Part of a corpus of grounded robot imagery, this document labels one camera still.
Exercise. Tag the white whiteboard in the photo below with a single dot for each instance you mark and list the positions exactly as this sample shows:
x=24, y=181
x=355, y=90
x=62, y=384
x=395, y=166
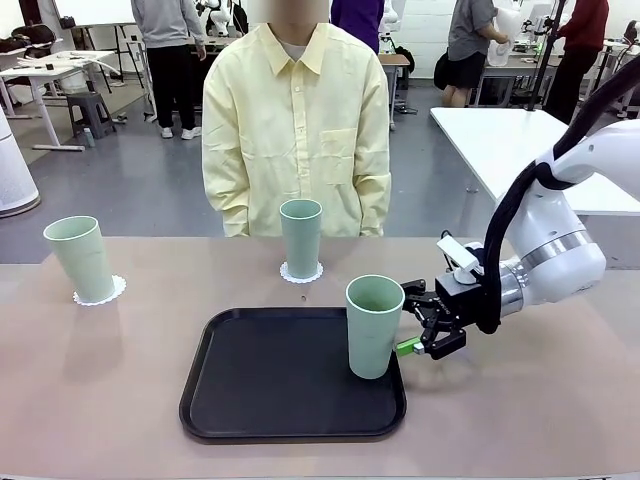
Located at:
x=92, y=12

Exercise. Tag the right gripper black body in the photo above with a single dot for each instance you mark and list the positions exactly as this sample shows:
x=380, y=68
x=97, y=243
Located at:
x=457, y=300

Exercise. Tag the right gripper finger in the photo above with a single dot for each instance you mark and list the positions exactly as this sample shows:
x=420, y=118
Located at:
x=420, y=300
x=440, y=345

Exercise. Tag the black plastic serving tray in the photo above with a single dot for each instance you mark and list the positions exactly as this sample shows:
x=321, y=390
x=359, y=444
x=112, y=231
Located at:
x=270, y=385

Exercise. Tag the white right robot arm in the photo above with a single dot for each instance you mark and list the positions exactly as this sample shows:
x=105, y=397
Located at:
x=560, y=250

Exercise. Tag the person in yellow shirt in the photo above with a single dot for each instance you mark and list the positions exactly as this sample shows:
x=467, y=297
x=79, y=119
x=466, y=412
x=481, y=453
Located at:
x=295, y=130

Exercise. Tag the white paper doily coaster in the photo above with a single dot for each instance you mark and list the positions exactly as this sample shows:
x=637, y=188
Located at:
x=102, y=299
x=300, y=280

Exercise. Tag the person in grey shirt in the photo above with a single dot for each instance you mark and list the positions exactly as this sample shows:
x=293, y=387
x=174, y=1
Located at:
x=467, y=45

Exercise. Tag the black backpack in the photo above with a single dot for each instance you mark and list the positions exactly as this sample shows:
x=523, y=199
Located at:
x=441, y=72

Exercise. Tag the large white table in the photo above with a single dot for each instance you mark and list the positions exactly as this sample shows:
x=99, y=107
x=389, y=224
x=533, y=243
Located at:
x=500, y=145

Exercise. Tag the light green plastic cup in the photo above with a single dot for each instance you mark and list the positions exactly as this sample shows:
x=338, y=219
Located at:
x=300, y=240
x=372, y=340
x=85, y=265

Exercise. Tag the white desk with legs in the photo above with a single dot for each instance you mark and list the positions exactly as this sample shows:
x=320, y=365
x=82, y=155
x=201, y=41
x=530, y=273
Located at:
x=55, y=67

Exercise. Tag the person in red top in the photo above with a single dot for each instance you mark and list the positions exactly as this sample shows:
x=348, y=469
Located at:
x=580, y=55

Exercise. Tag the person in purple top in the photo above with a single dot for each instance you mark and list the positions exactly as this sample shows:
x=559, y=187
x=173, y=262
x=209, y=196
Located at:
x=357, y=22

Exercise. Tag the black pole stand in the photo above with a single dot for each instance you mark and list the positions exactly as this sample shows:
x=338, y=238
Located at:
x=545, y=55

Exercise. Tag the person in grey sweater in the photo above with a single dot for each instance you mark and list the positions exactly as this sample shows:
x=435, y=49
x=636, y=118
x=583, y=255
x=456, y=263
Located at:
x=167, y=60

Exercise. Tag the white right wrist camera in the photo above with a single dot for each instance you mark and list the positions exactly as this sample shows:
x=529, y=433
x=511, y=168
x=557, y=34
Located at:
x=460, y=255

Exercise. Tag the grey plastic stool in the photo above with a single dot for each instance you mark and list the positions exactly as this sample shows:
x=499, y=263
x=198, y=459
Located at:
x=90, y=112

